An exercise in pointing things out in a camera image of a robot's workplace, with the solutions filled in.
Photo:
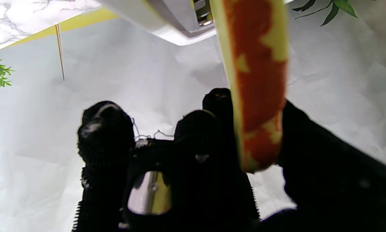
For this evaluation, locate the white backdrop sheet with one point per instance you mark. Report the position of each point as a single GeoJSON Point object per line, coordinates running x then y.
{"type": "Point", "coordinates": [51, 145]}

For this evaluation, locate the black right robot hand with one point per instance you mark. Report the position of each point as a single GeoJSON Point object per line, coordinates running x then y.
{"type": "Point", "coordinates": [325, 180]}

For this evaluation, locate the yellow desk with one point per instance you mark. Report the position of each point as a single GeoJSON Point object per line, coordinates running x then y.
{"type": "Point", "coordinates": [83, 22]}

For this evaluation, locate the toy toast slice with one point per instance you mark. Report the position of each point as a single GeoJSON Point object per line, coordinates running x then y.
{"type": "Point", "coordinates": [257, 80]}

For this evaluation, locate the large leafy potted plant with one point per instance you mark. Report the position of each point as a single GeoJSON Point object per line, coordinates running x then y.
{"type": "Point", "coordinates": [334, 8]}

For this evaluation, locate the white two-slot toaster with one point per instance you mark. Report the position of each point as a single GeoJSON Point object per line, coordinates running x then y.
{"type": "Point", "coordinates": [167, 22]}

